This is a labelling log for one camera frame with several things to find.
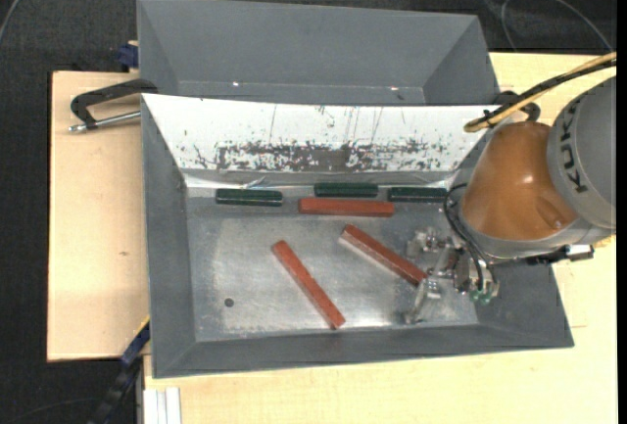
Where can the grey metal bin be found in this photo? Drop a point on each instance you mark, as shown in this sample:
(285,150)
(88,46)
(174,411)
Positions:
(303,265)

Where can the dark green flat block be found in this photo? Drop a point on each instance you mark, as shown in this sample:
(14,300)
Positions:
(416,194)
(346,190)
(249,197)

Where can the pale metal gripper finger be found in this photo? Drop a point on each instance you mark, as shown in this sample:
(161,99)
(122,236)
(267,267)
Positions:
(427,296)
(424,242)

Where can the pale wood flat board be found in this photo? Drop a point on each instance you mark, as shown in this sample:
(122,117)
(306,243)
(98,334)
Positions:
(95,226)

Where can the red-brown flat block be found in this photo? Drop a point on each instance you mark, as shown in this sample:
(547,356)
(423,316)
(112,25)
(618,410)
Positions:
(346,207)
(383,254)
(307,284)

